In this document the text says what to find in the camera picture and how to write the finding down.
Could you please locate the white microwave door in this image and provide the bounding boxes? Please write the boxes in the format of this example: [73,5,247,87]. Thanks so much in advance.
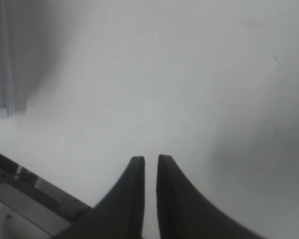
[0,0,14,119]

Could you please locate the dark robot base frame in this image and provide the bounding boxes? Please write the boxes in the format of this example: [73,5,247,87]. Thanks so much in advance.
[0,154,91,239]

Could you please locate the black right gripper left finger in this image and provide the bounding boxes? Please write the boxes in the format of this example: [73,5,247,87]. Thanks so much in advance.
[54,156,145,239]

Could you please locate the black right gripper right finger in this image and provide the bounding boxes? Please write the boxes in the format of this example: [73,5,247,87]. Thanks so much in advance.
[156,155,261,239]

